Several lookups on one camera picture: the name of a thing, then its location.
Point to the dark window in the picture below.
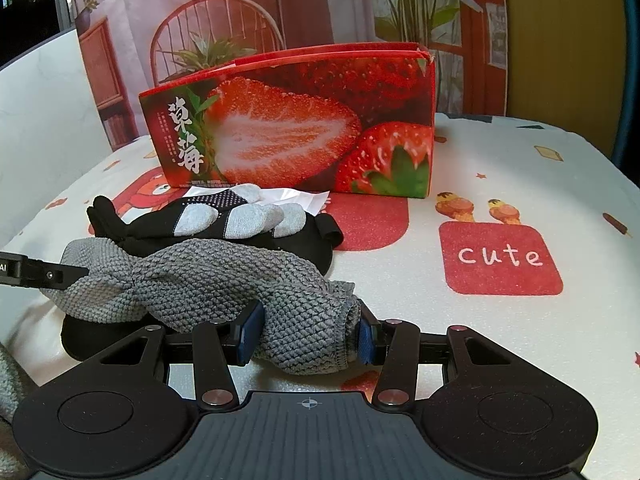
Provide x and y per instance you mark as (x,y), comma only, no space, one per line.
(27,0)

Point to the yellow wooden panel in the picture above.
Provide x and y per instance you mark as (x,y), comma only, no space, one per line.
(560,35)

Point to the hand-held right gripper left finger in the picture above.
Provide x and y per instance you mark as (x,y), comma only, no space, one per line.
(250,332)

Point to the grey knit cloth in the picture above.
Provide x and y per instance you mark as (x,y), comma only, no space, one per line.
(210,280)
(11,410)

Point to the cartoon print table mat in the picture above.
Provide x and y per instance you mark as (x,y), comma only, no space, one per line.
(500,185)

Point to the white marble board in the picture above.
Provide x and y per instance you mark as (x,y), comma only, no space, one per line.
(45,125)

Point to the room scene backdrop cloth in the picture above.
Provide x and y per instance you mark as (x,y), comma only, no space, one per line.
(310,5)

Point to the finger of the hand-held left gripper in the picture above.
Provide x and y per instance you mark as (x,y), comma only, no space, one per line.
(47,274)

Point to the black grey glove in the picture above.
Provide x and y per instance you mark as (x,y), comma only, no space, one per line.
(150,225)

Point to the white plastic wrapper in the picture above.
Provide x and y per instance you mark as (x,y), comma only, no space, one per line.
(295,199)

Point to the red strawberry print box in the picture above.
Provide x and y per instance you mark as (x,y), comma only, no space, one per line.
(300,125)

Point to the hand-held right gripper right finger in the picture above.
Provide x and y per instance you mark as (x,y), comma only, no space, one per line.
(366,342)

